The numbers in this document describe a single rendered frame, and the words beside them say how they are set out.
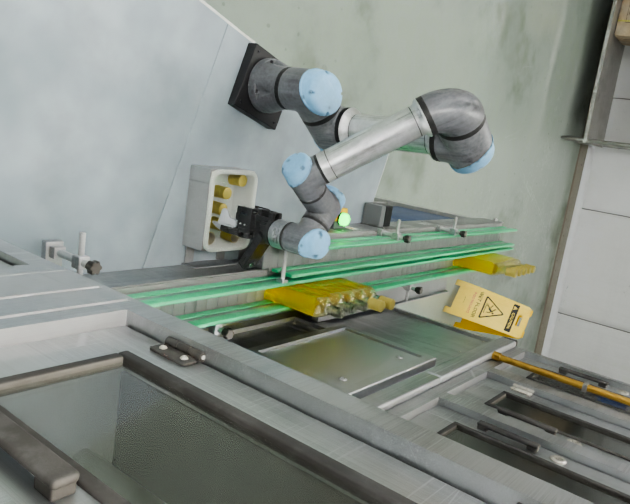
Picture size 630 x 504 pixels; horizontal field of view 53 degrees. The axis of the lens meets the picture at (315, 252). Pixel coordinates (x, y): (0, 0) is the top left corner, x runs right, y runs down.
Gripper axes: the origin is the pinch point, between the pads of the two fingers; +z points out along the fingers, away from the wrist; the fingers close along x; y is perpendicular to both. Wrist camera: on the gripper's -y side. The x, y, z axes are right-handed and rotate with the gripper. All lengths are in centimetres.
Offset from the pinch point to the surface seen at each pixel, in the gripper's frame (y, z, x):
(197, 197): 7.3, 1.6, 8.5
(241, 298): -19.7, -7.4, -4.0
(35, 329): 3, -63, 88
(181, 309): -20.0, -7.5, 17.7
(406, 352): -30, -43, -40
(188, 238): -4.2, 3.3, 8.5
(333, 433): 2, -96, 78
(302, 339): -30.0, -20.4, -17.9
